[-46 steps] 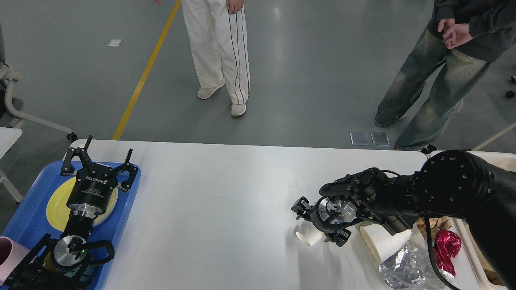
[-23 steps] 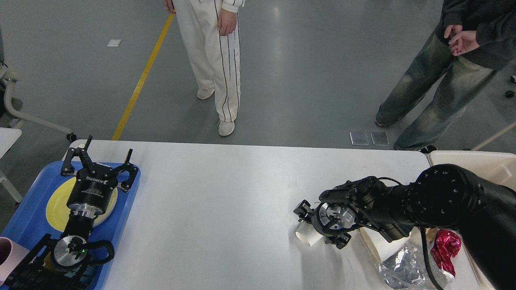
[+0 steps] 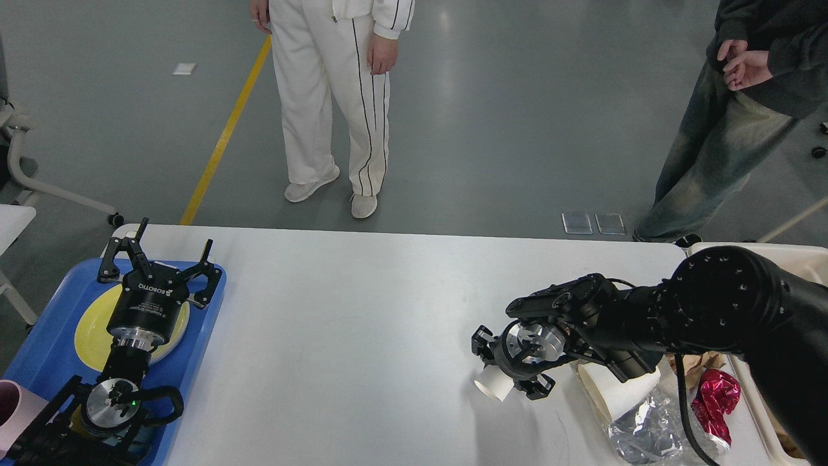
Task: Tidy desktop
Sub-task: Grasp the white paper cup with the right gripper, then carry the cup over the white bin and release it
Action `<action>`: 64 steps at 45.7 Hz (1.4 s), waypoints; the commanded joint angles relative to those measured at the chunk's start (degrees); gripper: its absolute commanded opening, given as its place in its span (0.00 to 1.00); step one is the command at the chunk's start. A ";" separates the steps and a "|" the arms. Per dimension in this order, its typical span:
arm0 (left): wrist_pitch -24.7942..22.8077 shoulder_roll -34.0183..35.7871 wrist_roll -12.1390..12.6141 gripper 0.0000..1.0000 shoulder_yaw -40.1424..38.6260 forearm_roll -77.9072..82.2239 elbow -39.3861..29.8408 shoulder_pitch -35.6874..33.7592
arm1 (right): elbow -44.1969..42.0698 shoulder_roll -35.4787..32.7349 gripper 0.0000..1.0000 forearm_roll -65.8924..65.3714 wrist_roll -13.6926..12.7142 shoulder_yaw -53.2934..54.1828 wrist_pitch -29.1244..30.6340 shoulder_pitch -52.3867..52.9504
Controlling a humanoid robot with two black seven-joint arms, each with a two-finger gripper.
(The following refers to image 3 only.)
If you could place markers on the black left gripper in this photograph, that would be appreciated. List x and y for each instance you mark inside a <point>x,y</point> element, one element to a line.
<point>151,295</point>

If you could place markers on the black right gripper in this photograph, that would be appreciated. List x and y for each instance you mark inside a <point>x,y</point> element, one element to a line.
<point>514,353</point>

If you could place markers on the white paper cup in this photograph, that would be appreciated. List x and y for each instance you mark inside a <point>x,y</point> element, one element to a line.
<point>494,383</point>
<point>611,398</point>

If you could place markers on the yellow plastic plate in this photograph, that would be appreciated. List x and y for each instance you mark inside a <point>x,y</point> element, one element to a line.
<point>93,343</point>

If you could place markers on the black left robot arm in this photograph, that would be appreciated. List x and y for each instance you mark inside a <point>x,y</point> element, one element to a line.
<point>104,375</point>

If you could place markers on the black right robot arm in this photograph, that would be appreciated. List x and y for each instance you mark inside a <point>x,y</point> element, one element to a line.
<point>725,299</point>

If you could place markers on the blue plastic tray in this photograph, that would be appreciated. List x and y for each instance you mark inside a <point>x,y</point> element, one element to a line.
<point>48,357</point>

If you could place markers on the floor outlet plate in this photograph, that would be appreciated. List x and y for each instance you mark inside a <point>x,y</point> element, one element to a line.
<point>584,223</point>

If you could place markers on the clear plastic wrap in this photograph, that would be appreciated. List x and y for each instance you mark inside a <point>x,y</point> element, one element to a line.
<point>651,433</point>

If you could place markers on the crumpled brown paper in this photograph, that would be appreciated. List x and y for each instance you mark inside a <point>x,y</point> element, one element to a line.
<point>695,365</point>

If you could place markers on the pink ribbed cup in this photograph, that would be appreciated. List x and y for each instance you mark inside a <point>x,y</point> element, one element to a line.
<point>19,408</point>

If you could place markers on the red foil wrapper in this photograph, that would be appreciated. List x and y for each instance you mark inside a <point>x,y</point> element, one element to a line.
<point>717,396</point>

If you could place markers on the beige plastic bin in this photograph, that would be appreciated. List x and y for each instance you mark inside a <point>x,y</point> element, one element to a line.
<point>754,440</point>

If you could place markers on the person in white tracksuit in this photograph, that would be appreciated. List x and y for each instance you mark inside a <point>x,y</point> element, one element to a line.
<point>326,53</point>

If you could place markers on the cardboard piece in bin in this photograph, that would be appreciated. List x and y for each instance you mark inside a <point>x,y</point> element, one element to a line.
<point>789,450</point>

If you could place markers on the person in jeans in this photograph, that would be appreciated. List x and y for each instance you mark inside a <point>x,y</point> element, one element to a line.
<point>765,72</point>

